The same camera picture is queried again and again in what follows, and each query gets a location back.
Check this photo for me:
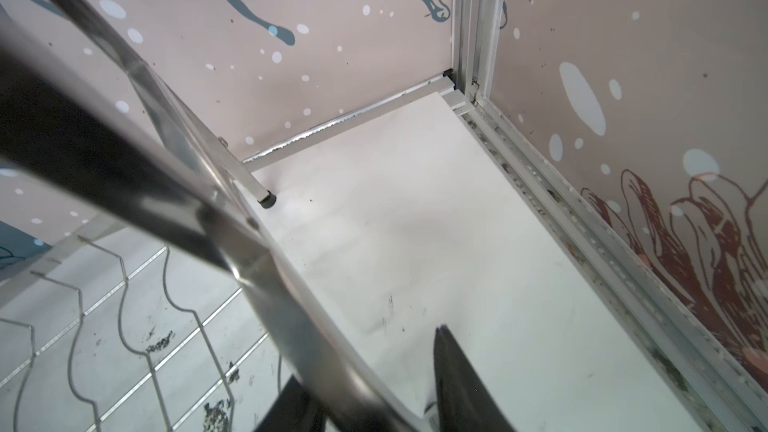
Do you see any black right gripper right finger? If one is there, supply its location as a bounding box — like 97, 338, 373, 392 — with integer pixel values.
433, 325, 515, 432

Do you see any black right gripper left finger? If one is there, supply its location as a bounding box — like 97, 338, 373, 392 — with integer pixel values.
254, 377, 327, 432

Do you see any stainless steel dish rack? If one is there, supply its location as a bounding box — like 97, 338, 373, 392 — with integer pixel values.
1, 0, 429, 431

